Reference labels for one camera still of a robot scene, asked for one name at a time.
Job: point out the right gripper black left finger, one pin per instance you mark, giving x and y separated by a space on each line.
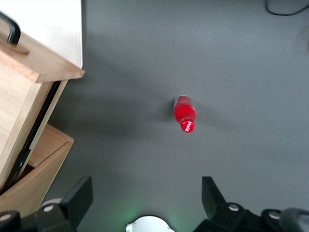
72 207

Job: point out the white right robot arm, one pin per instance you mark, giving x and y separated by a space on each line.
149 224

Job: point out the oak wooden drawer cabinet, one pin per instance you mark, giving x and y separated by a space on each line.
36 183

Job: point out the red plastic bottle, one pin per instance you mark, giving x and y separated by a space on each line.
184 112

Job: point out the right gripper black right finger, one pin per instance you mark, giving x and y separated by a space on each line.
222 215

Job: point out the black drawer slide rail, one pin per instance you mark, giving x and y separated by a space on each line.
40 118

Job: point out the wooden drawer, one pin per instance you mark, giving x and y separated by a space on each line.
14 96

